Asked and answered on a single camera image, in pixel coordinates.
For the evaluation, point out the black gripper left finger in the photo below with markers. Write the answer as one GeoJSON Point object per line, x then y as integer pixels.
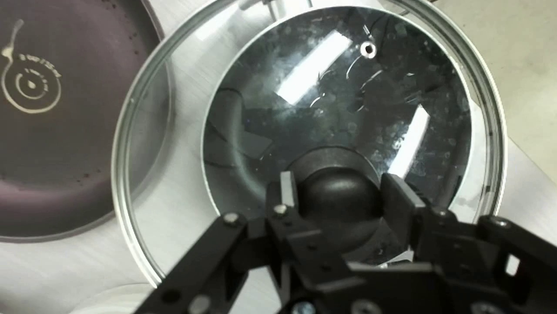
{"type": "Point", "coordinates": [289, 232]}

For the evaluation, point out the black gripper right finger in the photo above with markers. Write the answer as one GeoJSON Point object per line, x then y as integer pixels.
{"type": "Point", "coordinates": [453, 245]}

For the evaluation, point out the glass lid with black knob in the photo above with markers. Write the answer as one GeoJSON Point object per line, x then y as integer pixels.
{"type": "Point", "coordinates": [174, 175]}

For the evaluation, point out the dark frying pan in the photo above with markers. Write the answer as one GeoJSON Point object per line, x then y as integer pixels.
{"type": "Point", "coordinates": [58, 145]}

